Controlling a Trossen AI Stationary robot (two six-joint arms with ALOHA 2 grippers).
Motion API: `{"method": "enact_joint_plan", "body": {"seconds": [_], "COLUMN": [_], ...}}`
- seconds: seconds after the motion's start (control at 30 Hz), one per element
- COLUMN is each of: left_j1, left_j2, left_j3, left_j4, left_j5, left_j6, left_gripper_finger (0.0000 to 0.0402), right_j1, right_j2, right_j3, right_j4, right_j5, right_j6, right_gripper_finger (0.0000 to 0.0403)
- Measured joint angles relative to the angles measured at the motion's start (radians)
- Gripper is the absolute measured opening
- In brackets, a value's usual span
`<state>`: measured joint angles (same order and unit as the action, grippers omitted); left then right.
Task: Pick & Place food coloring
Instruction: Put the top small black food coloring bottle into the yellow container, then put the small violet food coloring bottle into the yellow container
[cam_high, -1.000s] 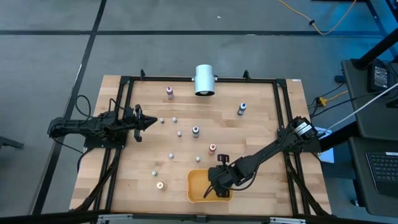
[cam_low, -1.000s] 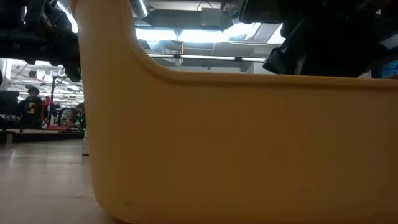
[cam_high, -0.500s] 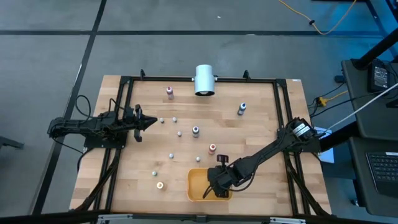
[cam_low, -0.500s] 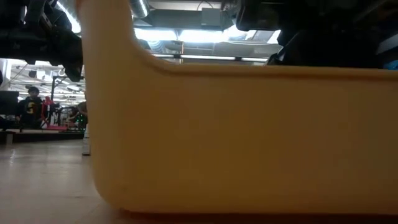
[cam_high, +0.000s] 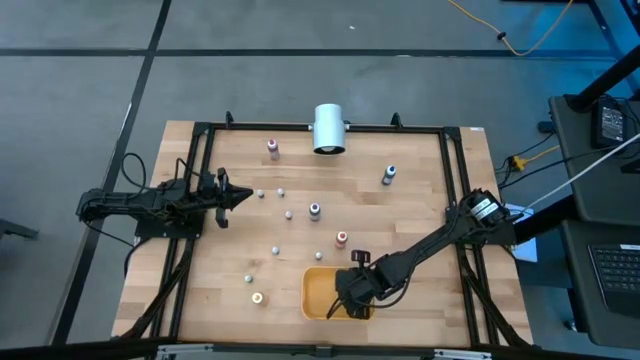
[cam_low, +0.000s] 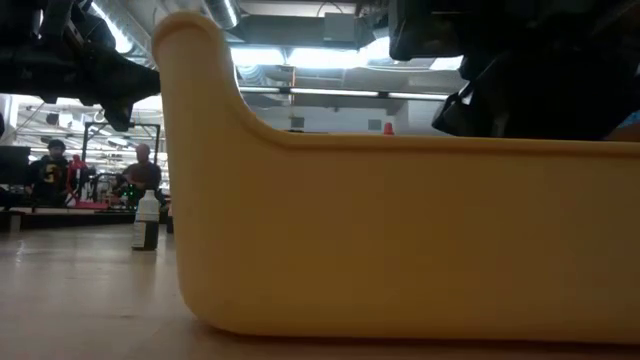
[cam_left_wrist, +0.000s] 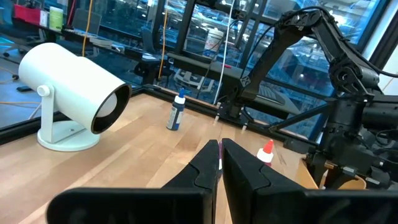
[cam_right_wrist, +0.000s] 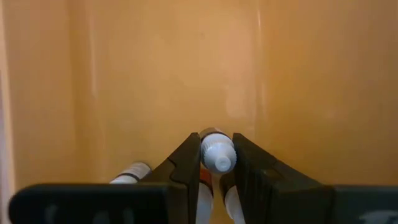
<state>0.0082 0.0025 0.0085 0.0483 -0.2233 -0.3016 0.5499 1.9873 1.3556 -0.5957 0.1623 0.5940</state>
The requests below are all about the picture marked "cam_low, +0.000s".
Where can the yellow plastic caddy bin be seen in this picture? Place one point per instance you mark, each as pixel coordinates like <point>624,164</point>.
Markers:
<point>400,225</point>

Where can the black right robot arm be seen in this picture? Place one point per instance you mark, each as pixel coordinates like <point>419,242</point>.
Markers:
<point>615,50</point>

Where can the red-capped food coloring bottle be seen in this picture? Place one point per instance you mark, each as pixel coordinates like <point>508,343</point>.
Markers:
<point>388,130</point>

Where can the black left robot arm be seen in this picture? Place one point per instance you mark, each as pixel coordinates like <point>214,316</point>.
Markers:
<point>12,60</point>

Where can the red machine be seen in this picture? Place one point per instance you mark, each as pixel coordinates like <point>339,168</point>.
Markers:
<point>90,205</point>

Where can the black metal rig frame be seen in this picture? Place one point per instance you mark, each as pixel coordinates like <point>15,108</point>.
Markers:
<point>150,126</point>

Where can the person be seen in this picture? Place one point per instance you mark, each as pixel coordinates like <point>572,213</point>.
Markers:
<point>143,175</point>
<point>49,175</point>

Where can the black computer monitor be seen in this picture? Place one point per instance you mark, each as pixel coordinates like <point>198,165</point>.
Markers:
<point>12,170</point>

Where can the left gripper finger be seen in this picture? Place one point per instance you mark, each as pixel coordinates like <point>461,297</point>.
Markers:
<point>110,62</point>
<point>115,87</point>

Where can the overhead LED light strip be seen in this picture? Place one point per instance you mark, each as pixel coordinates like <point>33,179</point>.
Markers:
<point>335,92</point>

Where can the silver round air duct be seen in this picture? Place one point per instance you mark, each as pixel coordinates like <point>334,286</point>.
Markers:
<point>222,12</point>

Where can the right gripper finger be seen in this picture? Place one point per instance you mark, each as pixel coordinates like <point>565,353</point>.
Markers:
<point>472,112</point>

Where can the small white-capped dropper bottle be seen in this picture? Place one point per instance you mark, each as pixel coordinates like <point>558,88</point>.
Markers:
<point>146,230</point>

